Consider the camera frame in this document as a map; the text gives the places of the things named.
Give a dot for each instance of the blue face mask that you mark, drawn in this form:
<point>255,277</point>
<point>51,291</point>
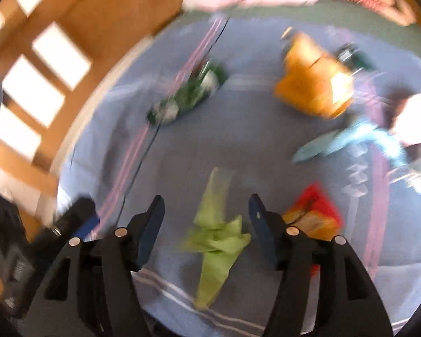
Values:
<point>358,137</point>

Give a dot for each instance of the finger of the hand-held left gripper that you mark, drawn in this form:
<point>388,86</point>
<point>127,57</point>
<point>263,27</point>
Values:
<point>86,226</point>

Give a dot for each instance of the dark green foil wrapper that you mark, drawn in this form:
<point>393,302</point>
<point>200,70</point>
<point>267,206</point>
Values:
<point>354,58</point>

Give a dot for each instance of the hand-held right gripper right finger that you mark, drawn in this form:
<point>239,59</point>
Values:
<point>263,231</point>

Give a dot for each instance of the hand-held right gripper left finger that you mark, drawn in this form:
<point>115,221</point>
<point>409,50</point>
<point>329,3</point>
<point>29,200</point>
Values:
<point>151,231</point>

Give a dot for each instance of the green snack wrapper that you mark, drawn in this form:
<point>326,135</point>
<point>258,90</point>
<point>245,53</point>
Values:
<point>189,94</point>

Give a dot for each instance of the green bed mat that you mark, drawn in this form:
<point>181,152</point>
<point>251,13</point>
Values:
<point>336,14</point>

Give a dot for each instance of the red cigarette box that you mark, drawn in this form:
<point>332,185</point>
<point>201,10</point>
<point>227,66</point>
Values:
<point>315,207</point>

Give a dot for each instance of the light green cloth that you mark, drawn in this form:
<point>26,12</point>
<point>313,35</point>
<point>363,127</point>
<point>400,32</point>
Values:
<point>214,245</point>

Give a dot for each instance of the wooden bunk bed frame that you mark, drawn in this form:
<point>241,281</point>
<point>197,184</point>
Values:
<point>108,24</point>

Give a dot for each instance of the blue checked blanket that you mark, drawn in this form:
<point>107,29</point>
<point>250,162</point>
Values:
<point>249,147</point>

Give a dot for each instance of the pink white package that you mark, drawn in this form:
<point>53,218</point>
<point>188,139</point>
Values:
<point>417,119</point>

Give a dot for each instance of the yellow wrapper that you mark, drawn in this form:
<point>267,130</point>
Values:
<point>308,80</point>

